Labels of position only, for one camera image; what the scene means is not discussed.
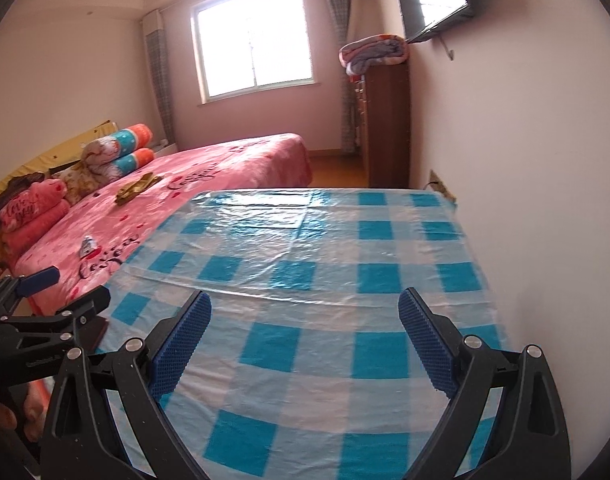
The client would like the folded floral blanket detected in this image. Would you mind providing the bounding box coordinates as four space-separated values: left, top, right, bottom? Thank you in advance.
339 34 408 77

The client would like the pink floral pillow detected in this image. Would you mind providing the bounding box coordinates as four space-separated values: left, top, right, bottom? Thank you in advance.
81 136 123 183

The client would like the person's left hand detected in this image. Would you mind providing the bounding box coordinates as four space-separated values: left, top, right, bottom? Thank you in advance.
0 394 20 431

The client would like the pink bed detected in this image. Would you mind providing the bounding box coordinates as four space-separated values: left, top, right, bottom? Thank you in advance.
8 132 313 318

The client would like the grey checked curtain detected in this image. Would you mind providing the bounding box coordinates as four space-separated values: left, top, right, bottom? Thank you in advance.
145 30 176 151
320 0 358 153

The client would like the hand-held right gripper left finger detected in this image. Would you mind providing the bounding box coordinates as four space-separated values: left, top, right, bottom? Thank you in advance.
40 290 213 480

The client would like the dark cloth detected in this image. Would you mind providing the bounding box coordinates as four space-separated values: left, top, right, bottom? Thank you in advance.
0 172 46 231

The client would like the orange teal bolster pillow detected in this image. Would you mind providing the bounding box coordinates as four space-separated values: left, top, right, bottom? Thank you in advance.
112 122 156 153
115 147 156 173

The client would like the yellow headboard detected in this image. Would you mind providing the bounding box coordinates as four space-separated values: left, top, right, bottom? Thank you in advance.
0 120 117 201

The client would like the cardboard piece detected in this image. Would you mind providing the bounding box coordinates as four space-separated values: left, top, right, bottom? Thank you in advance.
429 169 458 203

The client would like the window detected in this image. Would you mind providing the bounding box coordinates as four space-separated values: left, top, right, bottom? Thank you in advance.
190 0 316 106

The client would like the brown wooden cabinet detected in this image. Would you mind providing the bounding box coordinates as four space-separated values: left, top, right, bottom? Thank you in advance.
352 57 411 190

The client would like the gold floral pillow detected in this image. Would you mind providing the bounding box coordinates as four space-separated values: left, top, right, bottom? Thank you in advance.
52 167 101 206

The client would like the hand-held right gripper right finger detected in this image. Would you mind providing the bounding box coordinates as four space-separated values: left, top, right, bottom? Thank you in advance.
397 287 570 480

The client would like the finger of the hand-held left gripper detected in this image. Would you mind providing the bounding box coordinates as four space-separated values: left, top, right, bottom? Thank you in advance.
35 285 111 336
12 266 61 301

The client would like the gold cloth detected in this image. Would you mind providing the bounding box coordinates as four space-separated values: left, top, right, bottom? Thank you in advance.
116 172 162 205

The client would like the folded pink blanket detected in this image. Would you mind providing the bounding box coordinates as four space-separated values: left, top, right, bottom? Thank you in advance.
0 177 71 256

